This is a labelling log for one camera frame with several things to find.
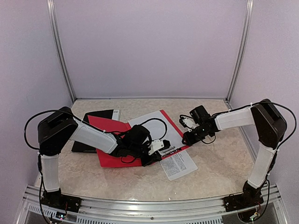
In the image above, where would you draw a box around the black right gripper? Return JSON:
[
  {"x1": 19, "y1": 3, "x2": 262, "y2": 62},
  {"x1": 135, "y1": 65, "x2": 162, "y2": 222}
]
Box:
[{"x1": 183, "y1": 125, "x2": 211, "y2": 146}]

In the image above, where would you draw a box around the white paper sheet underneath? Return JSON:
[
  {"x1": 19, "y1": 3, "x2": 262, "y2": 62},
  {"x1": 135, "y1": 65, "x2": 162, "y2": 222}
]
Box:
[{"x1": 128, "y1": 110, "x2": 188, "y2": 150}]

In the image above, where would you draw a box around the printed sheet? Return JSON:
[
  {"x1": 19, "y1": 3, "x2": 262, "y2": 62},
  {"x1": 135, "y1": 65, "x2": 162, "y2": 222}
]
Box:
[{"x1": 160, "y1": 150, "x2": 198, "y2": 181}]

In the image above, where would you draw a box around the red plastic folder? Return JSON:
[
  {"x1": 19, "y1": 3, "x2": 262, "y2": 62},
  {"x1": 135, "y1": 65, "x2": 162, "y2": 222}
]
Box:
[{"x1": 87, "y1": 109, "x2": 192, "y2": 168}]

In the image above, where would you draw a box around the black clip folder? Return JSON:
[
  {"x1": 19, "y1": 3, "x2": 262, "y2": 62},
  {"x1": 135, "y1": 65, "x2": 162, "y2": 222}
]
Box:
[{"x1": 71, "y1": 109, "x2": 120, "y2": 154}]

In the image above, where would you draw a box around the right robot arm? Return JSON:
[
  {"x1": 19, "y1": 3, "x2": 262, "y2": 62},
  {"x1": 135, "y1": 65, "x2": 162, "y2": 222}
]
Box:
[{"x1": 179, "y1": 99, "x2": 287, "y2": 189}]

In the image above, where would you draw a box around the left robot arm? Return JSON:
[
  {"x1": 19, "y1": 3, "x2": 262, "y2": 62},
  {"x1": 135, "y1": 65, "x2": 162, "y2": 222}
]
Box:
[{"x1": 38, "y1": 107, "x2": 165, "y2": 208}]

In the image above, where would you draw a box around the red folder bottom clip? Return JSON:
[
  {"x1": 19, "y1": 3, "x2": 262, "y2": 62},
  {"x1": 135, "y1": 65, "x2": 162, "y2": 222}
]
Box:
[{"x1": 160, "y1": 146, "x2": 182, "y2": 156}]

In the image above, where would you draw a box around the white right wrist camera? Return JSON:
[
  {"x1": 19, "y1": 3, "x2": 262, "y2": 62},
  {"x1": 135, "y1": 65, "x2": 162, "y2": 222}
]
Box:
[{"x1": 179, "y1": 116, "x2": 196, "y2": 132}]

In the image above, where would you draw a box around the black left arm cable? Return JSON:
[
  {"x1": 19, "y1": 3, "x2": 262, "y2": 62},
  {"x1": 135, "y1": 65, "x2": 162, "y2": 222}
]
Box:
[{"x1": 23, "y1": 109, "x2": 168, "y2": 164}]

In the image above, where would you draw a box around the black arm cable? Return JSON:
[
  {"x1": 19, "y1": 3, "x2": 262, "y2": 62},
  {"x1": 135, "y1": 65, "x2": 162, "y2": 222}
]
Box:
[
  {"x1": 23, "y1": 109, "x2": 168, "y2": 164},
  {"x1": 179, "y1": 102, "x2": 298, "y2": 150}
]

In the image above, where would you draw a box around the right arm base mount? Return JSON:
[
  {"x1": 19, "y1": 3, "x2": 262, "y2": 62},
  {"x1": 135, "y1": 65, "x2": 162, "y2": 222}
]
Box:
[{"x1": 222, "y1": 181, "x2": 264, "y2": 212}]

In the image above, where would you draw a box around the front aluminium frame rail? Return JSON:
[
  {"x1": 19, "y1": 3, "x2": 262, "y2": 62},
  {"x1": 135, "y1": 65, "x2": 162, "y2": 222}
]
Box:
[{"x1": 12, "y1": 185, "x2": 289, "y2": 224}]

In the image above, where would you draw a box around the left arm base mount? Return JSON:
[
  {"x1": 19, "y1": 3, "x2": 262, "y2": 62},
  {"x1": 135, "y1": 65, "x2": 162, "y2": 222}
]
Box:
[{"x1": 41, "y1": 189, "x2": 82, "y2": 213}]

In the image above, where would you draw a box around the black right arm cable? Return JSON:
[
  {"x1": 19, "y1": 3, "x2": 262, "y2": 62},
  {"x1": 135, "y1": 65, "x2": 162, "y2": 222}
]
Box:
[{"x1": 179, "y1": 102, "x2": 298, "y2": 150}]

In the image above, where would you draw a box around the right aluminium corner post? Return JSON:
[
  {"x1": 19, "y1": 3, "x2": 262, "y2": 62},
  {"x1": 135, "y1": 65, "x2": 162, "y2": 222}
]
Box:
[{"x1": 225, "y1": 0, "x2": 254, "y2": 104}]

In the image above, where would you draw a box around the aluminium corner post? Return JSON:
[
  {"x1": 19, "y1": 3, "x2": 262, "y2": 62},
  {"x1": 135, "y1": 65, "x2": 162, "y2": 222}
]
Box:
[
  {"x1": 46, "y1": 0, "x2": 77, "y2": 103},
  {"x1": 225, "y1": 0, "x2": 254, "y2": 104}
]

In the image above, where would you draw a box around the left aluminium corner post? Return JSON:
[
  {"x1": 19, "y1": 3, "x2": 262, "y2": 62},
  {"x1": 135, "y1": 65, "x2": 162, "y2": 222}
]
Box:
[{"x1": 46, "y1": 0, "x2": 77, "y2": 103}]

